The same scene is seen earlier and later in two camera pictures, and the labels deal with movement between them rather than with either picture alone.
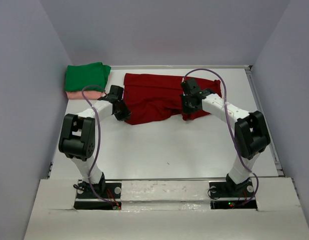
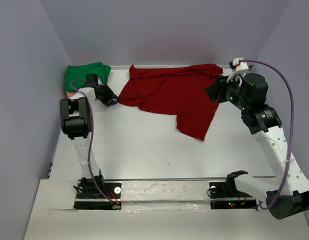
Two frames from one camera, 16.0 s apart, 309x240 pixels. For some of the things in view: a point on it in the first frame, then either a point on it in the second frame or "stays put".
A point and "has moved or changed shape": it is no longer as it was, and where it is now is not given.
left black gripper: x=125 y=115 to x=108 y=101
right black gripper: x=186 y=110 to x=219 y=86
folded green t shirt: x=79 y=76 stays put
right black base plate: x=231 y=189 stays put
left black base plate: x=100 y=196 stays put
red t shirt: x=149 y=97 has moved or changed shape
